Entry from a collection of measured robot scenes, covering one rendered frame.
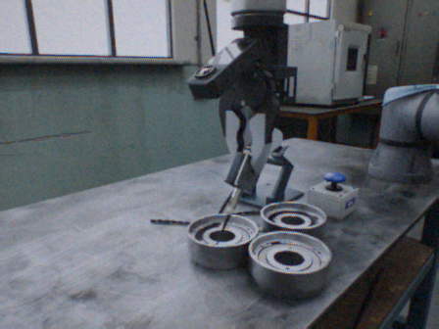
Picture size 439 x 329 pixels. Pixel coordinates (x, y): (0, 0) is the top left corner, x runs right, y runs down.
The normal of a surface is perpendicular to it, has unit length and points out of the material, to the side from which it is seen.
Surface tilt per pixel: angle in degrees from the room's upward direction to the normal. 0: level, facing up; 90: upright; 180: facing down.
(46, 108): 90
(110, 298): 0
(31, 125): 90
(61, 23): 90
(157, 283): 0
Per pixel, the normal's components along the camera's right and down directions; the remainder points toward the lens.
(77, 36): 0.71, 0.18
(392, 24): -0.71, 0.20
